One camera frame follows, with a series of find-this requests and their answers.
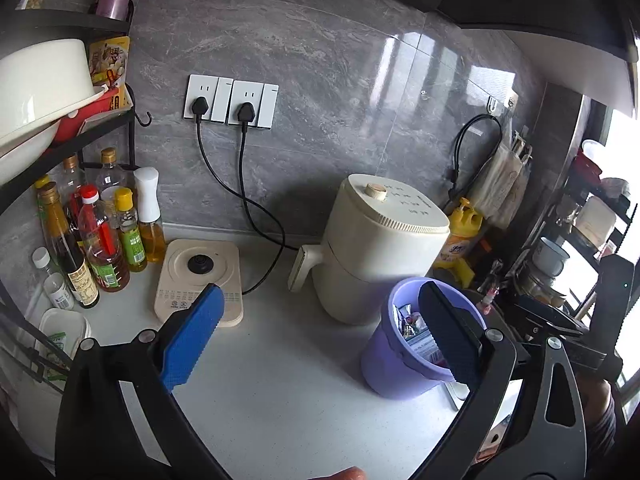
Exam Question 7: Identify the silver foil wrapper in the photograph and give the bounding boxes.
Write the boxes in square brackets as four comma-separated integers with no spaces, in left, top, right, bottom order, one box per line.
[394,304,427,340]

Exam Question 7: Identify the grey barcode packet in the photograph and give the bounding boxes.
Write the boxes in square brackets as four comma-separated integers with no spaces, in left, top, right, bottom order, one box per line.
[408,330,447,366]

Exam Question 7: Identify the purple plastic trash bucket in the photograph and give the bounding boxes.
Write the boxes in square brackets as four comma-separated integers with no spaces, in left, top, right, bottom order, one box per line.
[360,278,487,400]

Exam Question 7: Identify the black metal kitchen rack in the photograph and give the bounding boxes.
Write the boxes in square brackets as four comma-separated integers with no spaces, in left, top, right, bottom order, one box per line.
[1,3,152,394]

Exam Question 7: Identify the person's right hand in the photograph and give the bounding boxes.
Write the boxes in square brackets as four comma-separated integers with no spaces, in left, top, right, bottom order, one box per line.
[576,374,616,462]

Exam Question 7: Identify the person's left hand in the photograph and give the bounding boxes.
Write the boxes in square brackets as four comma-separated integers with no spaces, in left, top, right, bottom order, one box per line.
[319,466,368,480]

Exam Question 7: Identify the green packet in tray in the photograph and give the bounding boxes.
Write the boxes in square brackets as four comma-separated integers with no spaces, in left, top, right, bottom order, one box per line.
[46,332,67,368]

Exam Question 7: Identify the white plastic tray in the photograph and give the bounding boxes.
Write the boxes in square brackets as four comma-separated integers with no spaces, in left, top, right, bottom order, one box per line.
[35,308,91,389]

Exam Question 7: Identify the yellow dish soap bottle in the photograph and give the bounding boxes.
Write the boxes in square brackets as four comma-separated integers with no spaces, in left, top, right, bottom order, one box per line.
[434,197,484,268]

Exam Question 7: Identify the dark soy sauce bottle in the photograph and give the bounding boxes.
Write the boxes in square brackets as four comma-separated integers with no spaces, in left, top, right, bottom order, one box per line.
[38,181,100,309]

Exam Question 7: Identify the small white cap bottle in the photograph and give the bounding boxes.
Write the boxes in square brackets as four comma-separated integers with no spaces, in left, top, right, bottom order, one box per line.
[32,247,75,310]

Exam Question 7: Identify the hanging cloth bags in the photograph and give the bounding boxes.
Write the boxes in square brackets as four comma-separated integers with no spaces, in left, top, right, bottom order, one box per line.
[468,131,533,231]

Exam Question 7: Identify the cream air fryer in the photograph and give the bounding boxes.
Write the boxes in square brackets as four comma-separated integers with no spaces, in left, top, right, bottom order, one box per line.
[288,174,450,325]

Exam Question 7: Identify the red cap oil bottle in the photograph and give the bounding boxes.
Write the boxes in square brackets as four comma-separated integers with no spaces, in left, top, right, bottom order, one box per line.
[78,184,130,292]

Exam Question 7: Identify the yellow cap green label bottle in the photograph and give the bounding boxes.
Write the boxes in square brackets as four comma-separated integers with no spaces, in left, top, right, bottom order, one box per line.
[114,188,148,272]

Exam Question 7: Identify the cream induction cooker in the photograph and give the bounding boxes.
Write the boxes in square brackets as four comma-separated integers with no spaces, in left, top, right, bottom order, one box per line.
[153,240,244,327]

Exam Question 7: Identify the gold cap clear bottle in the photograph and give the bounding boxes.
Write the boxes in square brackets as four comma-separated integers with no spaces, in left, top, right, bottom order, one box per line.
[96,148,127,206]

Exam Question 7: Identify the white top oil sprayer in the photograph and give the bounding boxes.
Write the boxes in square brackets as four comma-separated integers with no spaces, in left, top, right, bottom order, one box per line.
[134,167,166,263]

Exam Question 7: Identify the red container on rack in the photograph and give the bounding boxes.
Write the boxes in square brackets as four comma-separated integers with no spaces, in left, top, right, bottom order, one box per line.
[52,88,118,146]

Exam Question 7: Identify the large white bowl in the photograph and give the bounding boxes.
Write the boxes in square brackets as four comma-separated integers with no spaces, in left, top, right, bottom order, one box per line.
[0,39,107,153]

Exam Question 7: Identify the yellow snack packet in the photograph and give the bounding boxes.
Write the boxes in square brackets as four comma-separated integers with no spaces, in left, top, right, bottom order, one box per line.
[89,36,130,110]

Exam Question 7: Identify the hanging black cable loop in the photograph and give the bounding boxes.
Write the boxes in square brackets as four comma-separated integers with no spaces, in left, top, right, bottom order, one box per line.
[447,112,504,201]

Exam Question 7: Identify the right black power cable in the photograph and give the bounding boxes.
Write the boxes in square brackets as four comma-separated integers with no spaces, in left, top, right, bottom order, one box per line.
[236,102,288,296]

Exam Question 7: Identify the black power cable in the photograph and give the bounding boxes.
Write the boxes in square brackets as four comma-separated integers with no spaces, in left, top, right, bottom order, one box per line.
[191,96,302,254]
[236,102,288,296]

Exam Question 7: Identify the left black power cable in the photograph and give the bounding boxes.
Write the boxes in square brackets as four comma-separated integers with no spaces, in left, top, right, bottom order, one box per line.
[191,96,302,254]

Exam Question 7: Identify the white wall socket panel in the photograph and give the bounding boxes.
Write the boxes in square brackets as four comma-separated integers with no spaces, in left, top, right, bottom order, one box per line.
[182,74,280,129]

